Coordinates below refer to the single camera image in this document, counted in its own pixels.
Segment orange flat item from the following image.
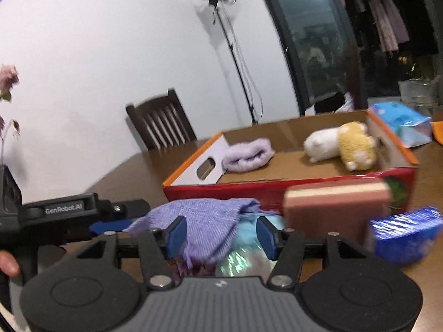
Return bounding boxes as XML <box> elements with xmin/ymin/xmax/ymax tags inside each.
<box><xmin>430</xmin><ymin>120</ymin><xmax>443</xmax><ymax>145</ymax></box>

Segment person's left hand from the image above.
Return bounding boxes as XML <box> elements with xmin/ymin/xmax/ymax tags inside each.
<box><xmin>0</xmin><ymin>251</ymin><xmax>20</xmax><ymax>278</ymax></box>

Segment blue tissue pack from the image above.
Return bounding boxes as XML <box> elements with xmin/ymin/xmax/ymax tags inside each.
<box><xmin>369</xmin><ymin>101</ymin><xmax>433</xmax><ymax>149</ymax></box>

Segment blue plastic-wrapped packet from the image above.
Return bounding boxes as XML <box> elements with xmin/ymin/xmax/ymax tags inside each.
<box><xmin>369</xmin><ymin>206</ymin><xmax>443</xmax><ymax>266</ymax></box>

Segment red cardboard box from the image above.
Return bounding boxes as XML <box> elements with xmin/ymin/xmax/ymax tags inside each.
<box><xmin>162</xmin><ymin>109</ymin><xmax>420</xmax><ymax>215</ymax></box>

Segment white plush toy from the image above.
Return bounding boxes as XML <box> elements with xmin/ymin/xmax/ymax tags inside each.
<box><xmin>303</xmin><ymin>127</ymin><xmax>341</xmax><ymax>164</ymax></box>

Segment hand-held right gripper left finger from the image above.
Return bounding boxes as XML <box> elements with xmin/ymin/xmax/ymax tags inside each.
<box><xmin>74</xmin><ymin>215</ymin><xmax>187</xmax><ymax>289</ymax></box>

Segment plastic-wrapped teal bath ball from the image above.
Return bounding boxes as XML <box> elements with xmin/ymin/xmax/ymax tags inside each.
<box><xmin>216</xmin><ymin>212</ymin><xmax>288</xmax><ymax>279</ymax></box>

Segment yellow plush toy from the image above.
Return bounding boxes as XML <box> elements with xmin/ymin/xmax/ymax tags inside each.
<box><xmin>337</xmin><ymin>122</ymin><xmax>378</xmax><ymax>172</ymax></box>

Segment hanging clothes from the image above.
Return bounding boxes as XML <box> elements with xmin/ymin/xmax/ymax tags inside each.
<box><xmin>346</xmin><ymin>0</ymin><xmax>443</xmax><ymax>56</ymax></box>

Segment dark wooden chair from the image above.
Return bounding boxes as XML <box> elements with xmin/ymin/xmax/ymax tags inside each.
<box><xmin>125</xmin><ymin>89</ymin><xmax>198</xmax><ymax>151</ymax></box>

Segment purple woven cloth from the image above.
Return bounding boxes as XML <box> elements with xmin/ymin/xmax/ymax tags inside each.
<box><xmin>123</xmin><ymin>198</ymin><xmax>262</xmax><ymax>272</ymax></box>

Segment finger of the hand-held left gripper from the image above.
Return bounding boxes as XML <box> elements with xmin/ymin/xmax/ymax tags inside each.
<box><xmin>89</xmin><ymin>199</ymin><xmax>150</xmax><ymax>235</ymax></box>

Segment black and white object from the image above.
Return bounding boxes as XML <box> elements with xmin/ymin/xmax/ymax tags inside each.
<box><xmin>305</xmin><ymin>92</ymin><xmax>355</xmax><ymax>115</ymax></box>

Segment glass sliding door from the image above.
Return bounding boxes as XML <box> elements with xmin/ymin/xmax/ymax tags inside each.
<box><xmin>253</xmin><ymin>0</ymin><xmax>367</xmax><ymax>118</ymax></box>

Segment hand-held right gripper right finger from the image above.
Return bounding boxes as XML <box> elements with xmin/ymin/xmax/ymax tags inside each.
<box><xmin>255</xmin><ymin>215</ymin><xmax>369</xmax><ymax>289</ymax></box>

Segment dried pink flowers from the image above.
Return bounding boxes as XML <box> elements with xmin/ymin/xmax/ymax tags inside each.
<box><xmin>0</xmin><ymin>64</ymin><xmax>21</xmax><ymax>167</ymax></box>

